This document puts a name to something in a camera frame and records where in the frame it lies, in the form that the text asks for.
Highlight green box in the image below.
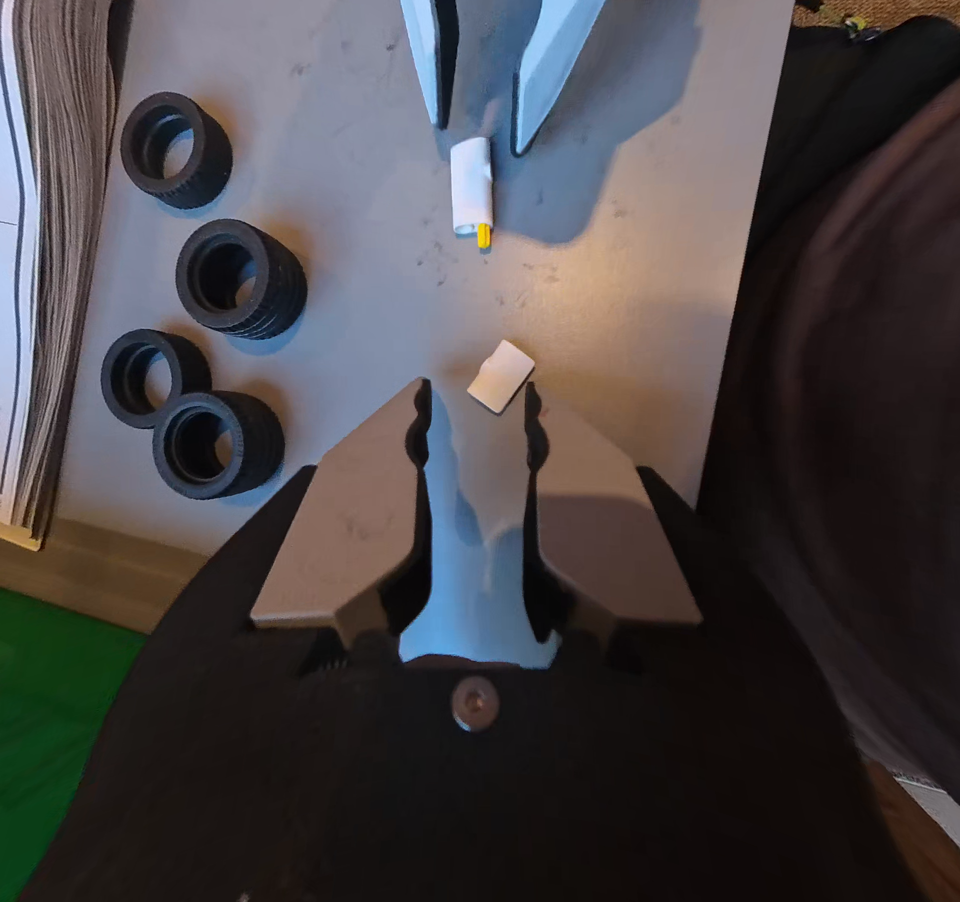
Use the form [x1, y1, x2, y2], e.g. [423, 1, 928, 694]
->
[0, 586, 147, 902]

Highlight grey desk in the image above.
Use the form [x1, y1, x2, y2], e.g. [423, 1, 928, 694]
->
[0, 0, 807, 633]

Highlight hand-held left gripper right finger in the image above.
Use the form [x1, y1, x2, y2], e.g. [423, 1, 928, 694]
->
[522, 382, 705, 644]

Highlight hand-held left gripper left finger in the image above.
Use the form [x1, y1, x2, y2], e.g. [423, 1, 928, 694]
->
[249, 377, 435, 641]

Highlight white instruction booklet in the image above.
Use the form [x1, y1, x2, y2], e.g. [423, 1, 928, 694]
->
[0, 0, 136, 543]

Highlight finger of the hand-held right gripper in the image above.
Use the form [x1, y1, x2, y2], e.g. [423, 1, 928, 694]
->
[512, 0, 636, 157]
[386, 0, 464, 131]

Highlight person's brown shirt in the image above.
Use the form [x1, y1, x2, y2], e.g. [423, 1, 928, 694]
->
[697, 85, 960, 806]

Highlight black toy tyre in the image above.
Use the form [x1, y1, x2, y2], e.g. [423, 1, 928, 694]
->
[100, 328, 213, 429]
[175, 218, 309, 341]
[120, 92, 234, 209]
[152, 391, 286, 502]

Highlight person's black pants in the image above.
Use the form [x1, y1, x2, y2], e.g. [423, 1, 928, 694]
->
[750, 13, 960, 243]

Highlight white brick connector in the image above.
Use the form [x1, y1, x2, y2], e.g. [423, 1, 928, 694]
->
[450, 136, 496, 236]
[466, 340, 537, 416]

